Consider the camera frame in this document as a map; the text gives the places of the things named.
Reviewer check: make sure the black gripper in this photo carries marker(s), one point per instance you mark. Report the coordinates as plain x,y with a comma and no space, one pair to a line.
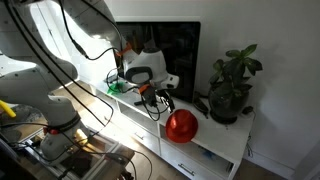
149,96

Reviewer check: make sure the red sequin hat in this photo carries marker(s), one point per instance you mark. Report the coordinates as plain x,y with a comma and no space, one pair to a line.
181,126

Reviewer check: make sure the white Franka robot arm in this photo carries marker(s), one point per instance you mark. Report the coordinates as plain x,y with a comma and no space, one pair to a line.
30,83

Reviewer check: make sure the black remote control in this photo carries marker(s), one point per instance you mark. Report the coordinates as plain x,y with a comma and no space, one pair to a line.
138,102

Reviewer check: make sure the black flat screen television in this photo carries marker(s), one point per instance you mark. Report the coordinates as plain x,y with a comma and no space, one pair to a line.
176,56

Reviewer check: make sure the green plastic box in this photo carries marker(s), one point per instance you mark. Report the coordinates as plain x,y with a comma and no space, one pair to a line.
116,88

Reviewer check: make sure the black plant pot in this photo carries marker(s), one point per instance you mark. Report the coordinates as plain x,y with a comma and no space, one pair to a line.
228,105

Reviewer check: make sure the white TV cabinet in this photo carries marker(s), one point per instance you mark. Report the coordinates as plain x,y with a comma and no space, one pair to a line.
220,136

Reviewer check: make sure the green leafy houseplant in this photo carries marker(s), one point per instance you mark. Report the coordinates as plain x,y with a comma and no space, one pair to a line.
238,66

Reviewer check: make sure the yellow tube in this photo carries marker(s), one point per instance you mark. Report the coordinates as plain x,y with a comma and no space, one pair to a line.
7,109

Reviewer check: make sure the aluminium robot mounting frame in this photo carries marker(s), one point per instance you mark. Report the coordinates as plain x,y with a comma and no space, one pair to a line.
90,156

